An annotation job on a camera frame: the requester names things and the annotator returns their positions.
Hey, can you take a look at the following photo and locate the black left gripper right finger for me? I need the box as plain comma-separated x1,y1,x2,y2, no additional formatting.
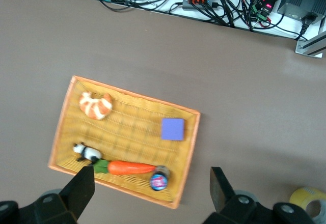
209,166,241,215

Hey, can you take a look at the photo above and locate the orange toy carrot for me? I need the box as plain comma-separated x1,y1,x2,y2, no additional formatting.
92,158,157,176

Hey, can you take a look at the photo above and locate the black cable bundle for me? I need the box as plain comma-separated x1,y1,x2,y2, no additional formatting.
28,0,326,42

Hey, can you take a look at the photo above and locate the toy panda figure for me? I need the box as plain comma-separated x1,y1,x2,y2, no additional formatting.
72,142,103,164

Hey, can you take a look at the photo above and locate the brown table cover sheet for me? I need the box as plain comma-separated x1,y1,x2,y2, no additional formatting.
0,0,326,224

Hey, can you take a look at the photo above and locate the purple foam block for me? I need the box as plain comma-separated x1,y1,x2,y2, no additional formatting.
160,117,186,142

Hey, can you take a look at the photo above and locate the circuit board with green terminal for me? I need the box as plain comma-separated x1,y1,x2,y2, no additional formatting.
249,0,277,23

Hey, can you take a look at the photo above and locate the toy croissant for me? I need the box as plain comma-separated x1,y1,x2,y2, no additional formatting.
78,91,114,121

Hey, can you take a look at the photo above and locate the yellow wicker basket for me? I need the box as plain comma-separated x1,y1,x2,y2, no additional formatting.
47,75,202,210

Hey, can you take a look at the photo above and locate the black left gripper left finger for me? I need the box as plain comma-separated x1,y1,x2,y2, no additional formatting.
59,165,96,222

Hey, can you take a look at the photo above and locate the aluminium camera mount post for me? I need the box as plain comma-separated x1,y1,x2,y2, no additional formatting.
294,31,326,59

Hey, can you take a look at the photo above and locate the clear yellowish tape roll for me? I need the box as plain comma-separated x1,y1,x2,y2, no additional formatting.
289,186,326,224

